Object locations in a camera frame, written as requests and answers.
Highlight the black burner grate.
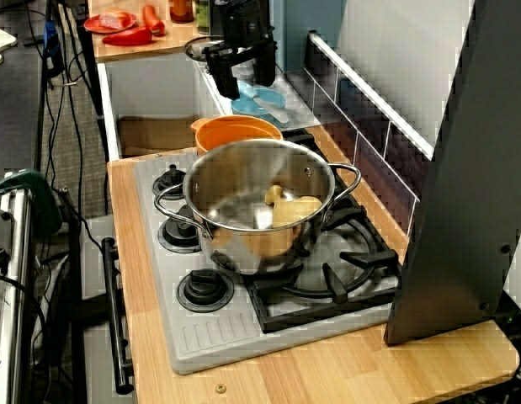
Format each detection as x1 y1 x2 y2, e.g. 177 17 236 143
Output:
242 128 403 334

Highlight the grey toy stove plate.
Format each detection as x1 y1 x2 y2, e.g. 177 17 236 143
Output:
133 125 404 375

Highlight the red toy pepper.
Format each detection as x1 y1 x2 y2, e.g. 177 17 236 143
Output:
101 25 154 47

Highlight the yellow toy chicken drumstick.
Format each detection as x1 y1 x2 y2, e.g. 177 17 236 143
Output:
264 183 324 229

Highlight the silver aluminium frame rail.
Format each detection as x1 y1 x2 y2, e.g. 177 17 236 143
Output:
0 170 34 404

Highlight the black oven door handle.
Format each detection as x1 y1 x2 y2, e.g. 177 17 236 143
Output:
100 237 135 396

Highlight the black looped cable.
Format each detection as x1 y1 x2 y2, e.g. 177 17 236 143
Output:
0 273 53 404

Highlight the red plastic plate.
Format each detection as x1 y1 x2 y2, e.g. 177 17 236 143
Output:
83 11 138 35

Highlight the orange plastic pot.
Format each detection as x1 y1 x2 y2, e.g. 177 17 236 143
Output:
190 114 284 157

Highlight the dark grey upright panel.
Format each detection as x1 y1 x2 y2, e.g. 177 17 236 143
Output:
384 0 521 347

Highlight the black stove knob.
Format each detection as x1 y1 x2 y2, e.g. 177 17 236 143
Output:
176 268 235 313
157 204 203 254
152 163 188 199

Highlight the green clamp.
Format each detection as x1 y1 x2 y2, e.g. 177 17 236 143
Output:
0 167 64 237

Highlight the white cutting board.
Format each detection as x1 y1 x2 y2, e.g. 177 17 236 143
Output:
0 23 19 68

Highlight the toy ham slice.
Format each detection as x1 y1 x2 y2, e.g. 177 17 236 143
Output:
98 10 131 30

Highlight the orange sauce bottle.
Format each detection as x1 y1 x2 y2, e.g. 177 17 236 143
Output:
168 0 195 24

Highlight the blue clamp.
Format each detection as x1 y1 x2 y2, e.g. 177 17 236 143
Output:
42 20 61 59

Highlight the brown cardboard piece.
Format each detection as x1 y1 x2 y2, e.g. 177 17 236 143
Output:
117 114 201 158

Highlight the stainless steel pot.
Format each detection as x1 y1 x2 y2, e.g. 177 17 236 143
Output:
153 138 363 277

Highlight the light blue plastic bowl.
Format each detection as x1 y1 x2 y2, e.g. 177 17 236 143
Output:
231 86 286 117

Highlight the black hanging cable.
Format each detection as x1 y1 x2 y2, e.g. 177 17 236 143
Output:
57 0 112 215

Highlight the blue handled grey spatula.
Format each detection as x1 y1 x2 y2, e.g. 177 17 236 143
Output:
237 80 290 125

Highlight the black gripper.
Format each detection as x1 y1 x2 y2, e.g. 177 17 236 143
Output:
203 12 278 101

